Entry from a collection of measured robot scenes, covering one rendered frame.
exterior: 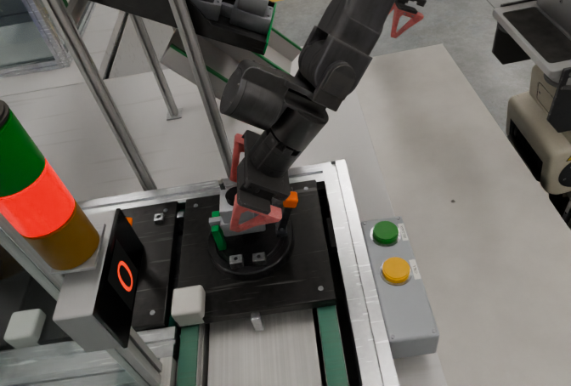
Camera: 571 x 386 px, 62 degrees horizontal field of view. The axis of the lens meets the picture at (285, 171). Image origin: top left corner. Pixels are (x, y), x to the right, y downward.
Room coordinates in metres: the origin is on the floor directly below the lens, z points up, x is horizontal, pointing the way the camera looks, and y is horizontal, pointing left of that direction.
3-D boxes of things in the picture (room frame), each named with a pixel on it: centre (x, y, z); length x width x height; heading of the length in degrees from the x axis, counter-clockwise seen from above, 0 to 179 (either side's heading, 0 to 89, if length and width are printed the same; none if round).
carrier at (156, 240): (0.49, 0.33, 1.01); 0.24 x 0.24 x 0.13; 86
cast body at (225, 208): (0.47, 0.09, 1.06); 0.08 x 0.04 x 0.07; 86
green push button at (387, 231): (0.44, -0.14, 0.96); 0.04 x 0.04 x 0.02
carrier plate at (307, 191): (0.47, 0.08, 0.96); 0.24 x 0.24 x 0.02; 86
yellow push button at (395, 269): (0.37, -0.13, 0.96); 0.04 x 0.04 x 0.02
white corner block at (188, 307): (0.38, 0.18, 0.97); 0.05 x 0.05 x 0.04; 86
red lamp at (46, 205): (0.29, 0.21, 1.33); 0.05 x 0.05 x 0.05
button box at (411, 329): (0.37, -0.13, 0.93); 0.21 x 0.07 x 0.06; 176
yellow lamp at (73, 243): (0.29, 0.21, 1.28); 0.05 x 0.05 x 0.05
